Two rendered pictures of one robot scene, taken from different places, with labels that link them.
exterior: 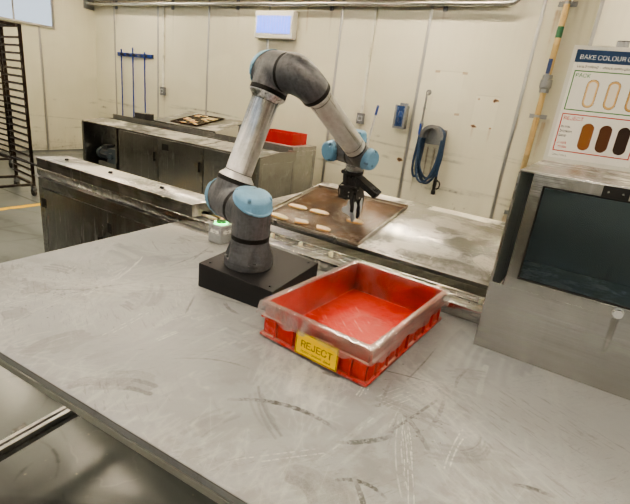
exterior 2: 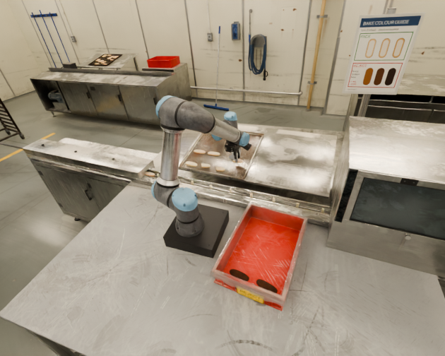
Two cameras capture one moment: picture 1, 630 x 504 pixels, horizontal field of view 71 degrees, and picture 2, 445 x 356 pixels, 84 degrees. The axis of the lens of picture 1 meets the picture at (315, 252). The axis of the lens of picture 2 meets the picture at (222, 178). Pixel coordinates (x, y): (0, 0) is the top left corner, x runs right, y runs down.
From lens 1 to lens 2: 61 cm
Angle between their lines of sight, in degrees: 18
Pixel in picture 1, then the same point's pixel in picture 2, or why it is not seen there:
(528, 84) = not seen: outside the picture
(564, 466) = (390, 338)
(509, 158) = (307, 47)
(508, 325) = (345, 239)
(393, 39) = not seen: outside the picture
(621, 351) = (408, 250)
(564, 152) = (354, 87)
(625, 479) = (419, 337)
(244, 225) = (184, 216)
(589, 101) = (369, 53)
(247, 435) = not seen: outside the picture
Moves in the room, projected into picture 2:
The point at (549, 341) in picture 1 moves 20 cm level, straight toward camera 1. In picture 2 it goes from (368, 246) to (369, 284)
